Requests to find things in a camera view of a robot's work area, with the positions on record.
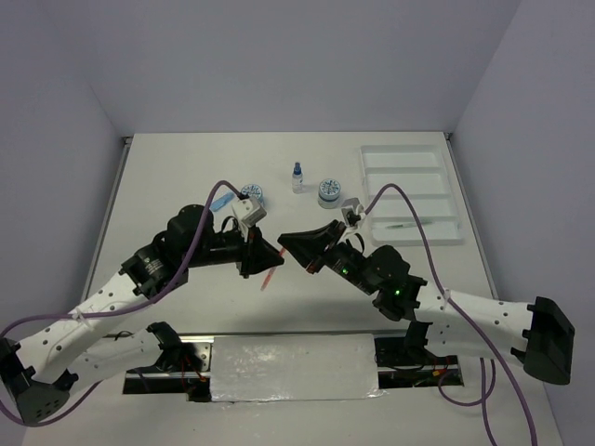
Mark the small clear spray bottle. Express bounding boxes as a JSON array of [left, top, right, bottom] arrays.
[[292, 162, 303, 193]]

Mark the right blue round jar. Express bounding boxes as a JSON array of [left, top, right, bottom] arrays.
[[317, 178, 341, 209]]

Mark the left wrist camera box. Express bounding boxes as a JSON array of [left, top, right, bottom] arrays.
[[231, 196, 267, 234]]

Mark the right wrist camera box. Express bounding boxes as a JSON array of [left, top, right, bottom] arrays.
[[340, 197, 366, 232]]

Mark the blue lead case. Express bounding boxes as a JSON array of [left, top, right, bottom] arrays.
[[209, 192, 236, 212]]

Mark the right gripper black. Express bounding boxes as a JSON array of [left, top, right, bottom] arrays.
[[277, 221, 375, 295]]

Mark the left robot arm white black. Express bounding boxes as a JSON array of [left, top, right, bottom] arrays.
[[1, 198, 284, 426]]

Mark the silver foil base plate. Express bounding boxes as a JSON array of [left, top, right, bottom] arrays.
[[210, 334, 381, 402]]

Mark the blue round jar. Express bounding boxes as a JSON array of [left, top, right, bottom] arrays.
[[241, 183, 265, 206], [317, 178, 341, 209]]

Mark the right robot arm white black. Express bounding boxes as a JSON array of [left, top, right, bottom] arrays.
[[278, 220, 575, 386]]

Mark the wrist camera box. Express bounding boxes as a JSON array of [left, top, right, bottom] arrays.
[[231, 196, 267, 234], [340, 197, 366, 232]]

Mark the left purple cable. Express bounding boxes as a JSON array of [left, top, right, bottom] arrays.
[[0, 179, 243, 426]]

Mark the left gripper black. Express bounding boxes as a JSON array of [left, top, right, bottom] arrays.
[[183, 217, 284, 276]]

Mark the left blue round jar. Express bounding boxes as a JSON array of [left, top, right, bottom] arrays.
[[241, 183, 265, 206]]

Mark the white compartment tray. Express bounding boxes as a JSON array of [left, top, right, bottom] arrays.
[[360, 144, 463, 246]]

